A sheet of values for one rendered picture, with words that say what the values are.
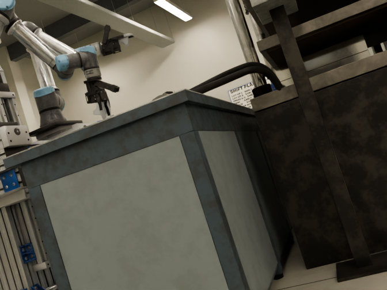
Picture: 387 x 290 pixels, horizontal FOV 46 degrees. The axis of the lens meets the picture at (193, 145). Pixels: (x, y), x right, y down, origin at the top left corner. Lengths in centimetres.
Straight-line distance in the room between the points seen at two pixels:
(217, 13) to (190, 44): 84
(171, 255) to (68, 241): 37
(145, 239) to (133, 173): 21
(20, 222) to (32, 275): 27
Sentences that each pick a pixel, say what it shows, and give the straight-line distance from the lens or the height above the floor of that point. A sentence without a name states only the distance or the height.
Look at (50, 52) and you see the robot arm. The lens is 238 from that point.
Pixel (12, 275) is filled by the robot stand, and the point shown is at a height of 35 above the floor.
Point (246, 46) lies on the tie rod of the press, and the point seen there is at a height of 102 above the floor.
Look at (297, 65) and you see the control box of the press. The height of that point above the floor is 82.
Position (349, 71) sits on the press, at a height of 75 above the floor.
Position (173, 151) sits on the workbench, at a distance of 142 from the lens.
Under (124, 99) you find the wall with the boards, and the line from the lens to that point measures 1036.
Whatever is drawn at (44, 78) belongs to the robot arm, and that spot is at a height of 135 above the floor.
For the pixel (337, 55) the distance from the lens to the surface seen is 251.
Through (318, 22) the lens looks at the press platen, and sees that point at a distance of 217.
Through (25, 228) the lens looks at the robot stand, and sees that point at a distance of 244.
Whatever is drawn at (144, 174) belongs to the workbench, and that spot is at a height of 59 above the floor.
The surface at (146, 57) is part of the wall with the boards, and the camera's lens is 1019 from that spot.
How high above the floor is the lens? 54
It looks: 4 degrees up
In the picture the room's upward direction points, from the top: 18 degrees counter-clockwise
